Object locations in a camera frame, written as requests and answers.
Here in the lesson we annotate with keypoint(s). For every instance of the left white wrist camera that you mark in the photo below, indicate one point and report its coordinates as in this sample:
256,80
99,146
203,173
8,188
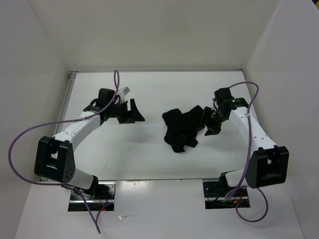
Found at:
122,93

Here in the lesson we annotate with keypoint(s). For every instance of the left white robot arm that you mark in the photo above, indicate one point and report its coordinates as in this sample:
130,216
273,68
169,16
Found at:
55,155

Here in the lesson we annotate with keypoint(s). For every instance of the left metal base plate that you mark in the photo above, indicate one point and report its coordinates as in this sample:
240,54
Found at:
104,199

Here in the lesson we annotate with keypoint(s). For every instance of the metal base plate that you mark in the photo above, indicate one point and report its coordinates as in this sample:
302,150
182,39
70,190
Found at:
104,199
214,197

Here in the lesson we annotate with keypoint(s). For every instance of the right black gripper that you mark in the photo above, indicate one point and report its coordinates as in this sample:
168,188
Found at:
214,129

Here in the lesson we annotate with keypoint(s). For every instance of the black skirt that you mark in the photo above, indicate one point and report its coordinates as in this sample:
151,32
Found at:
182,128

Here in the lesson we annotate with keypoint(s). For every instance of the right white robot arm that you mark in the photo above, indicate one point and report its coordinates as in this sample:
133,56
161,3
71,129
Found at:
266,162

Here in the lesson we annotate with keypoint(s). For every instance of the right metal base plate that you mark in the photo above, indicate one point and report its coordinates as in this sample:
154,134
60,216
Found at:
214,197

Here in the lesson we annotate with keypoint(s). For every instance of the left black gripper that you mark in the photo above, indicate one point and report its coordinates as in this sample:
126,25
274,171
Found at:
130,116

